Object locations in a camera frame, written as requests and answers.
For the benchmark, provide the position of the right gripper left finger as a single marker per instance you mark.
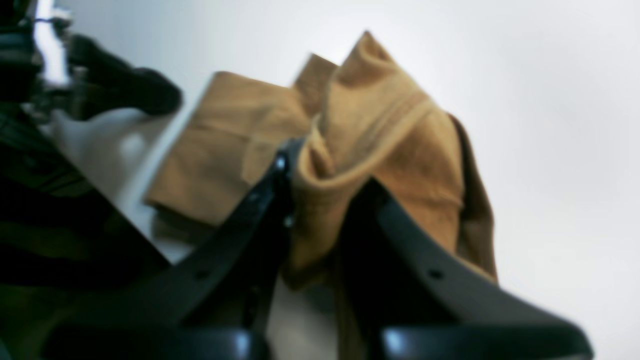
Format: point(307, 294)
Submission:
point(213, 305)

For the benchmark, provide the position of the brown t-shirt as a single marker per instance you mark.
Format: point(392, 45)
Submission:
point(363, 119)

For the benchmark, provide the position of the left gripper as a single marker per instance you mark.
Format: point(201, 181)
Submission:
point(47, 67)

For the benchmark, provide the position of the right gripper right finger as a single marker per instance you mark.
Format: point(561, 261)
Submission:
point(414, 301)

